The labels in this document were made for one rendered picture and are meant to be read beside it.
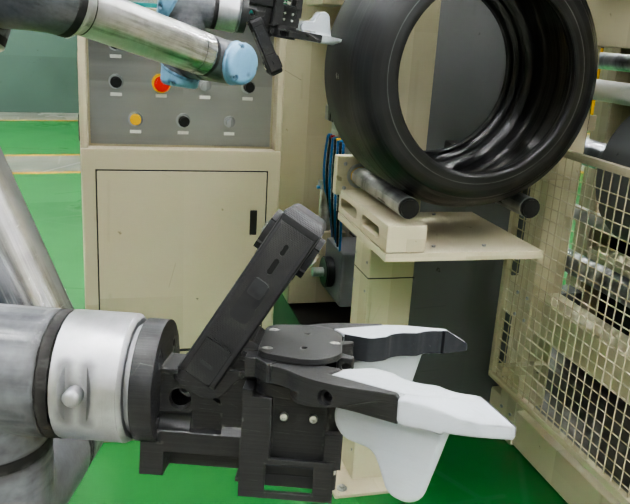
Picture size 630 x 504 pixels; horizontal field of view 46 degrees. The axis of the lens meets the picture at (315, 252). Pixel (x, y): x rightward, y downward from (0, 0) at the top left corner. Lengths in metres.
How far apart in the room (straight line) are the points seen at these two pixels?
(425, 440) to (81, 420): 0.19
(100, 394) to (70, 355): 0.03
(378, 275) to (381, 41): 0.73
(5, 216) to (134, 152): 1.56
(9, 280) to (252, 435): 0.23
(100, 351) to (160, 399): 0.05
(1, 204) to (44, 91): 9.78
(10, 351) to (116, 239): 1.74
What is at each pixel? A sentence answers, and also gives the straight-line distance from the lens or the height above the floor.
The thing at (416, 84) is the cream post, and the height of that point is 1.13.
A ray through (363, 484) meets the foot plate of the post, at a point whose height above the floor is 0.01.
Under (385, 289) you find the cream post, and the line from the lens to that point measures 2.01.
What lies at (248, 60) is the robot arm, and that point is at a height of 1.18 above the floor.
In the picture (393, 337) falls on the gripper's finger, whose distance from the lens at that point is 0.48.
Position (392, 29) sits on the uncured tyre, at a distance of 1.49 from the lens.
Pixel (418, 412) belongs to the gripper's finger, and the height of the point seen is 1.07.
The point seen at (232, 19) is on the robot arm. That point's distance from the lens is 1.49.
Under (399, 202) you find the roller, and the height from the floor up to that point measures 0.91.
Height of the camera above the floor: 1.25
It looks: 17 degrees down
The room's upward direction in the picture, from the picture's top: 4 degrees clockwise
